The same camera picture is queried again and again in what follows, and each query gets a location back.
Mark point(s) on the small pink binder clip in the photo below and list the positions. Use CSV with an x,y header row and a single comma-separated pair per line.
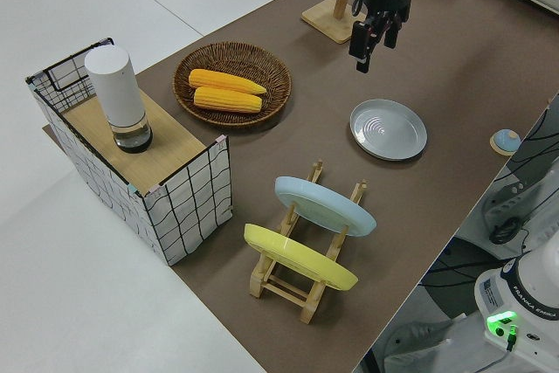
x,y
221,142
155,191

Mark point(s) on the brown table mat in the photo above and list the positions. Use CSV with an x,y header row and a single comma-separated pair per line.
x,y
458,63

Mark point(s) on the blue domed wooden knob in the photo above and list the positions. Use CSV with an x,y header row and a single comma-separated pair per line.
x,y
505,140

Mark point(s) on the wooden plate rack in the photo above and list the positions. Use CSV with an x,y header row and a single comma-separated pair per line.
x,y
284,292

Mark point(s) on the round wicker basket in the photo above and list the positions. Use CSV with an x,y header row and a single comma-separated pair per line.
x,y
271,71

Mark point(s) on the yellow plate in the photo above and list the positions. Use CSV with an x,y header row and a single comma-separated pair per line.
x,y
297,259

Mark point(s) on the wooden mug tree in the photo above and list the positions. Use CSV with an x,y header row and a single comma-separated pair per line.
x,y
327,19

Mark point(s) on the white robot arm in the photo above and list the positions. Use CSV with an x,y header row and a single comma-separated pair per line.
x,y
526,290

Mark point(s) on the gray round plate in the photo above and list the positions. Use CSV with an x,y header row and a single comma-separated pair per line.
x,y
386,130

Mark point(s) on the wooden shelf board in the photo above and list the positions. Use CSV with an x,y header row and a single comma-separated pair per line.
x,y
174,146

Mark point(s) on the light blue plate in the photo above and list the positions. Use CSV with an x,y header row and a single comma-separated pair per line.
x,y
323,207

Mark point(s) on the white cylindrical jar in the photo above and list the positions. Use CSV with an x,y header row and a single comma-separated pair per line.
x,y
118,89

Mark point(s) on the yellow corn cob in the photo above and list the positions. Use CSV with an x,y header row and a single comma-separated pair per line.
x,y
227,81
227,100

